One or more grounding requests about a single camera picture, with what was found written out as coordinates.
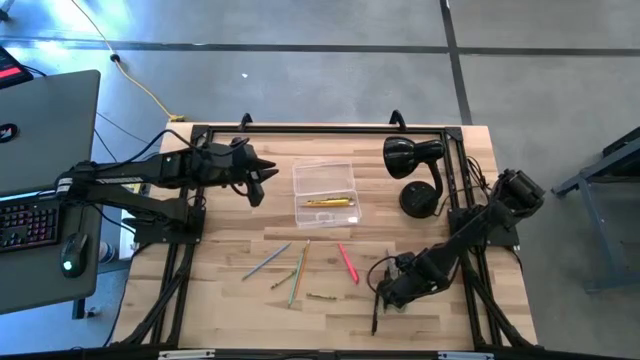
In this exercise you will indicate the black computer mouse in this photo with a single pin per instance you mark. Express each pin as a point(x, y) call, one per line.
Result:
point(74, 255)

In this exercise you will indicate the black table clamp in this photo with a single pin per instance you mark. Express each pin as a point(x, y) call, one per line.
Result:
point(397, 118)
point(245, 120)

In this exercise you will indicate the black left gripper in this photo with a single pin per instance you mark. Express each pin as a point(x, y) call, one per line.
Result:
point(220, 165)

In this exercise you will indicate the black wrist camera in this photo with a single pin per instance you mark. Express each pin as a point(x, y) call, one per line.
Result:
point(406, 259)
point(255, 194)

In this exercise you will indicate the black pen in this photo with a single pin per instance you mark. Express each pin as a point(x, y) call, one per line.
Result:
point(375, 317)

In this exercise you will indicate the black device with red screen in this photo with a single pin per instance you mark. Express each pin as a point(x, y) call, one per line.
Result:
point(10, 70)

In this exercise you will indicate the orange pencil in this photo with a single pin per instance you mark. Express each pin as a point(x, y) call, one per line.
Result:
point(325, 205)
point(302, 265)

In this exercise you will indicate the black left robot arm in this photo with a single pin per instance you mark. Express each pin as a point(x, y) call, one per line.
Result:
point(150, 170)

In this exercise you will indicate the clear plastic supply box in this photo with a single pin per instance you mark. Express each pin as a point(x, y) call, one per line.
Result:
point(320, 175)

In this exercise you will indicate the pink pen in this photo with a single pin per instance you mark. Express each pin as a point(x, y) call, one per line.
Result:
point(348, 263)

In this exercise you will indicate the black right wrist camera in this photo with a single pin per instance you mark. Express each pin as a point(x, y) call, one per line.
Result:
point(406, 259)

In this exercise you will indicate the blue grey metal cart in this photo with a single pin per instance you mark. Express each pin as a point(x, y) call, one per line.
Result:
point(585, 176)

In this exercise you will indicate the grey laptop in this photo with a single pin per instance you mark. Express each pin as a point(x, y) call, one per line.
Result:
point(45, 120)

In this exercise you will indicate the black aluminium table frame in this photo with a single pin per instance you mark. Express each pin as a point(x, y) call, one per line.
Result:
point(325, 129)

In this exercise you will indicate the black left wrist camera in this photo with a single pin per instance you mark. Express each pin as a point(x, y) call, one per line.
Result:
point(255, 194)

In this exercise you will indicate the blue grey pencil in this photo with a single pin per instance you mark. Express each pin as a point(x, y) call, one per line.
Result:
point(266, 261)

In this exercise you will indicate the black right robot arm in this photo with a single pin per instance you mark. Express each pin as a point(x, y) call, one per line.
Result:
point(450, 255)

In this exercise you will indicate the green pencil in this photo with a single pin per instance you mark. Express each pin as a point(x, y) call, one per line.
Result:
point(296, 280)

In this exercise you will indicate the dark floor stand foot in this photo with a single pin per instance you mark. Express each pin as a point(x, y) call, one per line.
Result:
point(4, 15)

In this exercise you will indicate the white metal bracket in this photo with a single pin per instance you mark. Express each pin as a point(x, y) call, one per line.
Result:
point(186, 354)
point(465, 355)

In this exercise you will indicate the dark grey side desk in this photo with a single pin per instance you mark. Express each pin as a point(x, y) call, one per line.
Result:
point(40, 290)

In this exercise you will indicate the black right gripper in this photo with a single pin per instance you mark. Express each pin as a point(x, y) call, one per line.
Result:
point(402, 290)

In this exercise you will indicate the white blue bottle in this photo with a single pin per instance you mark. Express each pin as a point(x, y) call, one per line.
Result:
point(106, 252)

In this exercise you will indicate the olive yellow crayon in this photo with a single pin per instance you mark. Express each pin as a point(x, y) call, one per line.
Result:
point(283, 279)
point(321, 296)

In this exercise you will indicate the black gooseneck desk lamp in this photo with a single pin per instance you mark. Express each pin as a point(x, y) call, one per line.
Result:
point(420, 200)

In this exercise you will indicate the black keyboard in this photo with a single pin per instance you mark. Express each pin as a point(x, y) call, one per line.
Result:
point(30, 225)

